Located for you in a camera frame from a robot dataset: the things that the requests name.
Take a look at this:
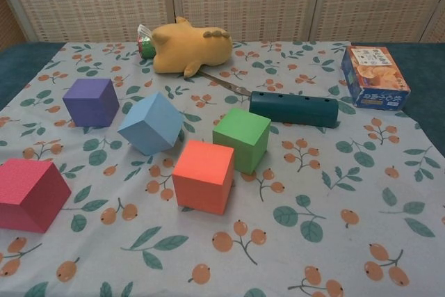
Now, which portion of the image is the teal holder with holes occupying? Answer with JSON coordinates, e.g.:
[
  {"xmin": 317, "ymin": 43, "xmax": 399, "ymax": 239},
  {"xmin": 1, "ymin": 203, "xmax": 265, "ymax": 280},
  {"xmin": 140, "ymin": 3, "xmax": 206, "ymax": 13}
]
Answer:
[{"xmin": 248, "ymin": 90, "xmax": 339, "ymax": 130}]

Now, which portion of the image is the green cube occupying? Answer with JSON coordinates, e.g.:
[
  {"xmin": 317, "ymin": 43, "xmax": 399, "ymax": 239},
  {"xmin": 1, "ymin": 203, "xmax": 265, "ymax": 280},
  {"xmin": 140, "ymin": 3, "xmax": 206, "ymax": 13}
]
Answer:
[{"xmin": 212, "ymin": 109, "xmax": 272, "ymax": 175}]

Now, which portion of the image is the orange blue cracker box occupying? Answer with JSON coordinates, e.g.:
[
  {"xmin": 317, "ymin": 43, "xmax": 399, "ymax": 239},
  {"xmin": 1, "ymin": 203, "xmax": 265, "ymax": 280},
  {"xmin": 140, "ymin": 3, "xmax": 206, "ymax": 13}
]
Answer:
[{"xmin": 341, "ymin": 45, "xmax": 412, "ymax": 112}]

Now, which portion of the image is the yellow plush toy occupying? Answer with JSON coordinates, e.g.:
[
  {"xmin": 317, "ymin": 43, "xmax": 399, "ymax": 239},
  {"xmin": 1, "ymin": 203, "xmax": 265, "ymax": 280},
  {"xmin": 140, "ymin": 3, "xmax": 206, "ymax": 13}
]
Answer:
[{"xmin": 152, "ymin": 15, "xmax": 234, "ymax": 79}]

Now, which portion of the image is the green red snack bag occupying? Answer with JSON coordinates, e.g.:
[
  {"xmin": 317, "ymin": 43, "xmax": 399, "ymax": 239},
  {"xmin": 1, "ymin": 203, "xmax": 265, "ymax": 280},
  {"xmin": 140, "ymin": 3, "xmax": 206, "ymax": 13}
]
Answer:
[{"xmin": 136, "ymin": 24, "xmax": 156, "ymax": 61}]

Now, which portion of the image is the brown woven screen panel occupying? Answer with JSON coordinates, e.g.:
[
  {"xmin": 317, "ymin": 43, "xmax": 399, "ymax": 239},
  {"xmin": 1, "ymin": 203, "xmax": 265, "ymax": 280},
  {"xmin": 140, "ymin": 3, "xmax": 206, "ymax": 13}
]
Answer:
[{"xmin": 0, "ymin": 0, "xmax": 31, "ymax": 47}]

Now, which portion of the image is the orange cube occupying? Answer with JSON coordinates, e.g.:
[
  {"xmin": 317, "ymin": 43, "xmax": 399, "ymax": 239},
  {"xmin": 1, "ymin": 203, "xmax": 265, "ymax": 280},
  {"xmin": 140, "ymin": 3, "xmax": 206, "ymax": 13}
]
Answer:
[{"xmin": 171, "ymin": 139, "xmax": 235, "ymax": 216}]

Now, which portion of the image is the red cube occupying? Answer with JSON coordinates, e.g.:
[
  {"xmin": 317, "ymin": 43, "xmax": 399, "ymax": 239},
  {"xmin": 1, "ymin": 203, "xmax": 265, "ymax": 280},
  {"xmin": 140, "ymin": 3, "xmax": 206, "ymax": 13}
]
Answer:
[{"xmin": 0, "ymin": 158, "xmax": 72, "ymax": 235}]

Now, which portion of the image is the floral print tablecloth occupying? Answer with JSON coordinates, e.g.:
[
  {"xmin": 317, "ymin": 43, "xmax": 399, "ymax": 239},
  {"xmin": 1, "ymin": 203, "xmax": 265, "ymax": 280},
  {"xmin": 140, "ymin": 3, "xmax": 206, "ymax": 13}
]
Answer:
[{"xmin": 0, "ymin": 40, "xmax": 445, "ymax": 297}]

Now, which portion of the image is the light blue cube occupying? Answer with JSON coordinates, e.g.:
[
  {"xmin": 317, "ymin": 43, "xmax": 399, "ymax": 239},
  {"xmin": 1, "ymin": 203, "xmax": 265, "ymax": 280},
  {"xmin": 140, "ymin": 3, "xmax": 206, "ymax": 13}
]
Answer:
[{"xmin": 117, "ymin": 92, "xmax": 185, "ymax": 156}]

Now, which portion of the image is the metal table knife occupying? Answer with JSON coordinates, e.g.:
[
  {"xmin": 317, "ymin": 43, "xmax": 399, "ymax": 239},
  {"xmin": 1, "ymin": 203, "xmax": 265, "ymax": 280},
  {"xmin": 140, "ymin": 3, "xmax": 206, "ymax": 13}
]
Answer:
[{"xmin": 199, "ymin": 70, "xmax": 252, "ymax": 99}]

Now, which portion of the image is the purple cube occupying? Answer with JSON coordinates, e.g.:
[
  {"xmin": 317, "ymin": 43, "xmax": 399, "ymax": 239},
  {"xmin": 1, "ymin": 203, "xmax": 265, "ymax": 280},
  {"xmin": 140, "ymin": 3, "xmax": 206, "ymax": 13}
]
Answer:
[{"xmin": 62, "ymin": 78, "xmax": 120, "ymax": 129}]

